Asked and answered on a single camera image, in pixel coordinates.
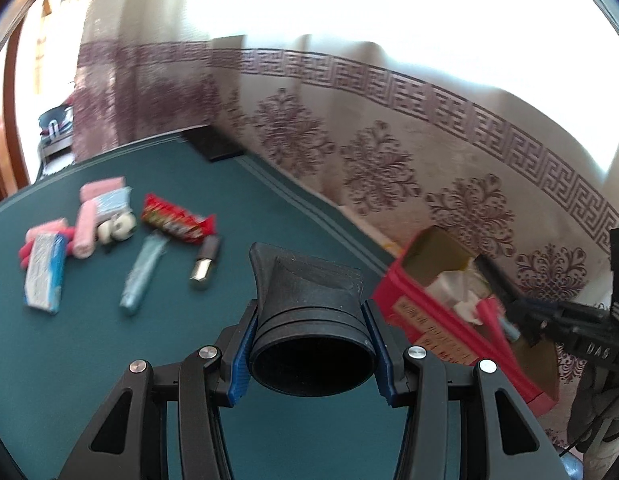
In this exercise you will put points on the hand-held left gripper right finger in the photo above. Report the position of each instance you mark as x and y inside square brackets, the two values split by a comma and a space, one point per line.
[384, 380]

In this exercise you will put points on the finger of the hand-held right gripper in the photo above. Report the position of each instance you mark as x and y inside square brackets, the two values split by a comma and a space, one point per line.
[514, 297]
[534, 327]

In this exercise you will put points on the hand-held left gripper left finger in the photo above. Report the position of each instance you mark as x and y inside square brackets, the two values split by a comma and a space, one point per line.
[239, 375]

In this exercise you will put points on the long pink foam curler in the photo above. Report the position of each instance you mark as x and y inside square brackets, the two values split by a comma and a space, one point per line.
[491, 312]

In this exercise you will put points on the red cardboard box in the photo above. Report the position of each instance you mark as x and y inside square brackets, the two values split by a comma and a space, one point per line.
[429, 320]

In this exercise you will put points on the black hair dryer nozzle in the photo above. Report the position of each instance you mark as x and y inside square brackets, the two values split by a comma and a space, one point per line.
[309, 320]

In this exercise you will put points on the pink velcro hair roller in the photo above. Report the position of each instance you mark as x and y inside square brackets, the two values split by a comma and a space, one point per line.
[85, 232]
[101, 187]
[44, 227]

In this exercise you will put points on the person's right hand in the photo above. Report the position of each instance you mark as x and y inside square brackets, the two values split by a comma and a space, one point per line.
[594, 400]

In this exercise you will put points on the brown lipstick with silver cap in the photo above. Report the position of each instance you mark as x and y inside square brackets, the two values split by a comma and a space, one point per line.
[205, 262]

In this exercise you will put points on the light blue cream tube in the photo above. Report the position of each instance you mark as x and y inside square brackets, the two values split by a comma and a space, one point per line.
[142, 272]

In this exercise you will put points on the green felt table mat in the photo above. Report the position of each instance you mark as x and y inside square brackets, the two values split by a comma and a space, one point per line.
[89, 340]

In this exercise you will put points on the red snack packet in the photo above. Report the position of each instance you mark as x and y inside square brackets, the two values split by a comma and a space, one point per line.
[177, 220]

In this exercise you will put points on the patterned purple curtain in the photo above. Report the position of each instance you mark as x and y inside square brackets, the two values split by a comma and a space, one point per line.
[389, 160]

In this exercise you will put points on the small panda toy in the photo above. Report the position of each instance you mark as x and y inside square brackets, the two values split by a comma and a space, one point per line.
[118, 227]

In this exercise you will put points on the white tissue pack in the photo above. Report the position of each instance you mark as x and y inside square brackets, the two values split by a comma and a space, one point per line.
[111, 205]

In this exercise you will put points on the blue and white box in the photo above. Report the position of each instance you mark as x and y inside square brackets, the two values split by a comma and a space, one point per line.
[44, 275]

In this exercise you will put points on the black flat case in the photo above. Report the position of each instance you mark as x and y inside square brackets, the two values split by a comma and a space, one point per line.
[212, 142]

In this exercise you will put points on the folded pink foam curler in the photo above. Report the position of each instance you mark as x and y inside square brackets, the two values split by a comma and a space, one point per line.
[24, 255]

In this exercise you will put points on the black stool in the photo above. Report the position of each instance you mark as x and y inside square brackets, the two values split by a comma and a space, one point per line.
[54, 122]

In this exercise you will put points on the wooden door frame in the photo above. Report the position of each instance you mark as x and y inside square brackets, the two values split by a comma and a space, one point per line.
[4, 135]

